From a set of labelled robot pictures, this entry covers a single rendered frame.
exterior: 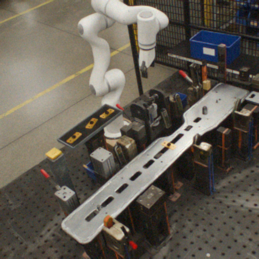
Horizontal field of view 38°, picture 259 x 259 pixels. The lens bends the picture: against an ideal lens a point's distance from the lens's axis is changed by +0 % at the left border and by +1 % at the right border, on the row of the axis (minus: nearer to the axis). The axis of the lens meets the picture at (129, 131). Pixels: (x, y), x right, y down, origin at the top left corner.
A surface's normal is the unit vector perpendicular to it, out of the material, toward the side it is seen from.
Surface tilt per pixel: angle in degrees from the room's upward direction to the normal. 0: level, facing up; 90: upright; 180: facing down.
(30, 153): 0
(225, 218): 0
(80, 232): 0
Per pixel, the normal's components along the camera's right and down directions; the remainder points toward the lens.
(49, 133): -0.16, -0.77
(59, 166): 0.73, 0.33
